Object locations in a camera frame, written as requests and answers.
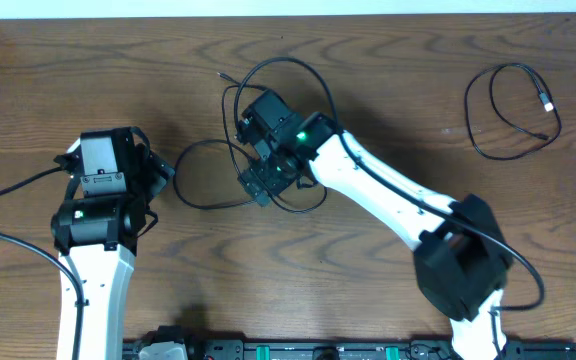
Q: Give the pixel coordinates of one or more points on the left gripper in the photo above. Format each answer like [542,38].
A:
[153,168]

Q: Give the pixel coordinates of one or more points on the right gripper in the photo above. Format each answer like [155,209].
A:
[260,170]

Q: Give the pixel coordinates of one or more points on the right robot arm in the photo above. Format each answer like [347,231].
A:
[459,266]

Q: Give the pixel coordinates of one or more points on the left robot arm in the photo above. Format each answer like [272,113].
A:
[106,208]

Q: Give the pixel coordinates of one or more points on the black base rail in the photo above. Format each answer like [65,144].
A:
[196,349]

